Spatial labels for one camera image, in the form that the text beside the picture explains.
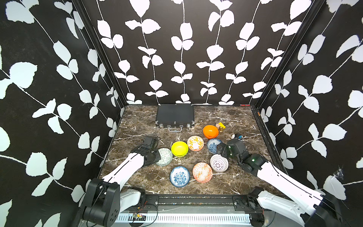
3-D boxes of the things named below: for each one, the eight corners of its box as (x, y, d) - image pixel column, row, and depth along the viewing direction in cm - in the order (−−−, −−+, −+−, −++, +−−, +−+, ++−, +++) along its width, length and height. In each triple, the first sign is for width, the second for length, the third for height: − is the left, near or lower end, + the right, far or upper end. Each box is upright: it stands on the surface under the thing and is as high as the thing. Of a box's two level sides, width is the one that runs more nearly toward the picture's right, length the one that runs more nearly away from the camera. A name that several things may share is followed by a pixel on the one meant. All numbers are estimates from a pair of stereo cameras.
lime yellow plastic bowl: (171, 158, 93) (170, 154, 89) (172, 144, 99) (171, 141, 95) (188, 158, 93) (188, 155, 89) (188, 144, 99) (188, 141, 95)
